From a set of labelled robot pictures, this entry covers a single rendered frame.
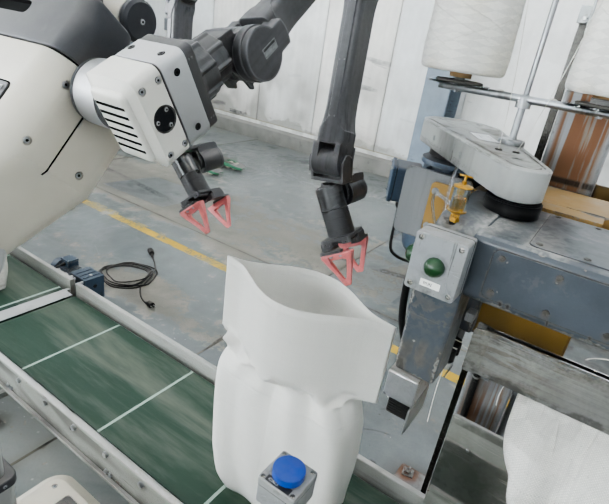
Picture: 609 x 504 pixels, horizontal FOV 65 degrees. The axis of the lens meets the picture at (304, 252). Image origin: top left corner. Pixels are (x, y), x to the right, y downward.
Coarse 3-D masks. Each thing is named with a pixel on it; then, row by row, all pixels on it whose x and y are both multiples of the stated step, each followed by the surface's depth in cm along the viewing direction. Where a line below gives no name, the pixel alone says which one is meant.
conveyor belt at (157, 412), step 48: (0, 336) 180; (48, 336) 184; (96, 336) 188; (48, 384) 161; (96, 384) 164; (144, 384) 167; (192, 384) 171; (144, 432) 148; (192, 432) 151; (192, 480) 135
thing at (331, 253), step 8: (328, 248) 98; (336, 248) 101; (320, 256) 97; (328, 256) 96; (336, 256) 97; (344, 256) 95; (352, 256) 96; (328, 264) 98; (352, 264) 97; (336, 272) 98; (344, 280) 98
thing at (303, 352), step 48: (240, 288) 118; (288, 288) 121; (336, 288) 116; (240, 336) 121; (288, 336) 103; (336, 336) 103; (384, 336) 101; (240, 384) 119; (288, 384) 108; (336, 384) 108; (240, 432) 123; (288, 432) 113; (336, 432) 108; (240, 480) 130; (336, 480) 114
